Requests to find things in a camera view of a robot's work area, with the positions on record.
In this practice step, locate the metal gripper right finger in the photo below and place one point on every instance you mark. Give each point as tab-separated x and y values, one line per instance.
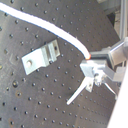
114	57

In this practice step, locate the black perforated breadboard plate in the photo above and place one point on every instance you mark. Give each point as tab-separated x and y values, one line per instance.
38	100

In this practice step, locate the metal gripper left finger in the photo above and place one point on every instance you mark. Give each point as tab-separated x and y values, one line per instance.
91	68

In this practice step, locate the metal cable clip bracket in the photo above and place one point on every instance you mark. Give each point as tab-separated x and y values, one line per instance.
41	57

